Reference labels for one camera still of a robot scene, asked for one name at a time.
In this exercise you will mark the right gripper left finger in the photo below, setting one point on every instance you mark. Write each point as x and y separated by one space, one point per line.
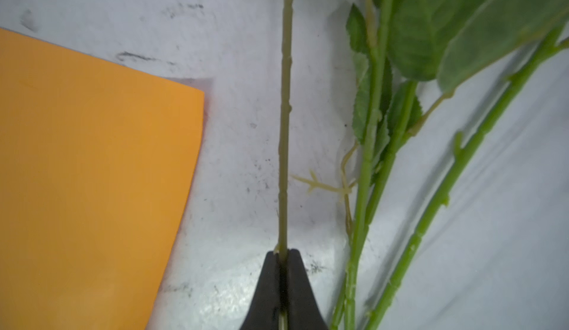
265 307

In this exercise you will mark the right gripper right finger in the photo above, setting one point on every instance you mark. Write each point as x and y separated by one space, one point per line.
300 304

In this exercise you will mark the orange wrapping paper sheet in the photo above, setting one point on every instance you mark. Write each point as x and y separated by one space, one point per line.
97 162

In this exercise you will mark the pink fake rose spray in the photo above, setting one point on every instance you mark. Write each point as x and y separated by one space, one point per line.
397 44

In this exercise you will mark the white fake rose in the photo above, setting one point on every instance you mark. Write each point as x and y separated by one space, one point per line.
549 47

